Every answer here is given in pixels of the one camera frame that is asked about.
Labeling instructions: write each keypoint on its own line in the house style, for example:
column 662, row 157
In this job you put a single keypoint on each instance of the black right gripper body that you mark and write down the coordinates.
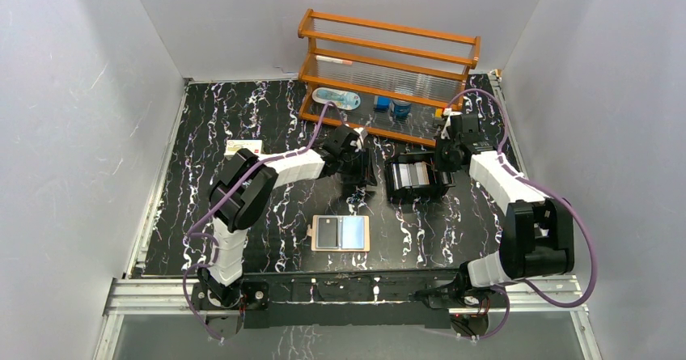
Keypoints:
column 444, row 156

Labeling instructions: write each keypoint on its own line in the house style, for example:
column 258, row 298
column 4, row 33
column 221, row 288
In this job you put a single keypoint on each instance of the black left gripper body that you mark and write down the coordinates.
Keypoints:
column 359, row 169

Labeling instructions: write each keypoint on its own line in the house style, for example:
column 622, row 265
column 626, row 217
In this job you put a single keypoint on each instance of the black card box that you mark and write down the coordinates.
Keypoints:
column 440, row 182

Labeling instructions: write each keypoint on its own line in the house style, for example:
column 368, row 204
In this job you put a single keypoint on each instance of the black VIP card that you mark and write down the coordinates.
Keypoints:
column 327, row 233

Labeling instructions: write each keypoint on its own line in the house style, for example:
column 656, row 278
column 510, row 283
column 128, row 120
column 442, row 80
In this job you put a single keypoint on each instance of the beige card holder wallet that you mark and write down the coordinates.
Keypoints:
column 354, row 233

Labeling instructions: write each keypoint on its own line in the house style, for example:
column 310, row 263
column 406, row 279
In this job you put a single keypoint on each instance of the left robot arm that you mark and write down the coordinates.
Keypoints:
column 243, row 190

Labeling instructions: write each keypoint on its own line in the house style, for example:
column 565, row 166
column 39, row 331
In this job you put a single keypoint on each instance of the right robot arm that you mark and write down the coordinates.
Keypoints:
column 537, row 236

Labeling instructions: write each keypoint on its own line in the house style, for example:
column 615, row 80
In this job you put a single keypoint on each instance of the stack of cards in box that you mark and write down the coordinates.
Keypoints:
column 410, row 175

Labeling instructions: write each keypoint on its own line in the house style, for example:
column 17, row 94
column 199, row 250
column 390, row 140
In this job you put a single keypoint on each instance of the blue white round jar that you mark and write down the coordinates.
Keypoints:
column 400, row 109

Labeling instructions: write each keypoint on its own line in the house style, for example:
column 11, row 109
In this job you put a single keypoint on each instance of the blue small box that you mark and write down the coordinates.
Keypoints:
column 381, row 103

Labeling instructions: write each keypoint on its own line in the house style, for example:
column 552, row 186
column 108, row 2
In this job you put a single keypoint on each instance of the orange wooden shelf rack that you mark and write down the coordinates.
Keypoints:
column 424, row 67

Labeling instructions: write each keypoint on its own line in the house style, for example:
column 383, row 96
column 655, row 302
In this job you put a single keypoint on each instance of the white pink marker pen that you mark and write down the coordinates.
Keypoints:
column 333, row 60

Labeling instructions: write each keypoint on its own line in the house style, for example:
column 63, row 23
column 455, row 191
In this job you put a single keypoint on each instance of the small white cardboard box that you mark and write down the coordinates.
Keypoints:
column 234, row 145

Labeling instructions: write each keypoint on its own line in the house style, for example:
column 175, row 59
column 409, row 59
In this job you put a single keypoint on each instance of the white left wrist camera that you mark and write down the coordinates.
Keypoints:
column 360, row 134

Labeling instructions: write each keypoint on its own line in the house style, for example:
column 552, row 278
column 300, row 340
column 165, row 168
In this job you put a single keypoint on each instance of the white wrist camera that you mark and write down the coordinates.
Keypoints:
column 360, row 134
column 451, row 120

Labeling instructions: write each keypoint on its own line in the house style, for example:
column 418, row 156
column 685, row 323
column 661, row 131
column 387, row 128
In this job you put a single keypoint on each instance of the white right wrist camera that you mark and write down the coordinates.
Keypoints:
column 451, row 120

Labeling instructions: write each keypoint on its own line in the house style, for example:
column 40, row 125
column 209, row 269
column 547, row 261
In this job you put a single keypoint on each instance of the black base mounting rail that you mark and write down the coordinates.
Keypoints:
column 431, row 298

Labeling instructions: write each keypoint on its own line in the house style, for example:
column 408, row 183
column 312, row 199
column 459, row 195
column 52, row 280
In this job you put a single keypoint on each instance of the aluminium frame rail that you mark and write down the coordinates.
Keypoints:
column 152, row 297

